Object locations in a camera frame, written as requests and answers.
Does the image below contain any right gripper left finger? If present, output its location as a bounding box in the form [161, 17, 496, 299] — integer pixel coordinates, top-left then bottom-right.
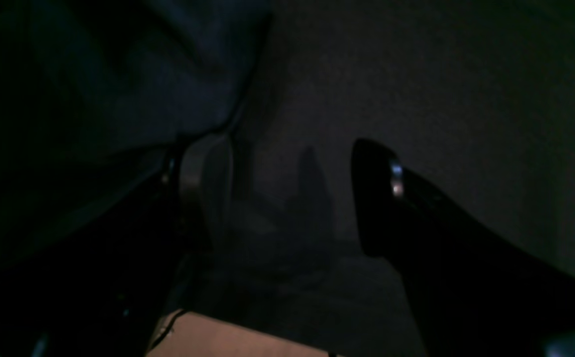
[0, 134, 233, 357]

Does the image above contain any black table cloth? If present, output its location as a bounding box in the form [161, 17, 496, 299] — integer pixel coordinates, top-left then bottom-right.
[179, 0, 575, 357]

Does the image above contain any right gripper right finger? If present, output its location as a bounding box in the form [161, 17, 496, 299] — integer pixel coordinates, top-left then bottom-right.
[351, 138, 575, 357]

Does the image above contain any dark grey T-shirt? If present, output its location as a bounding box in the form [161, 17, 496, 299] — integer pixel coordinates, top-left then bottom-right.
[0, 0, 272, 271]

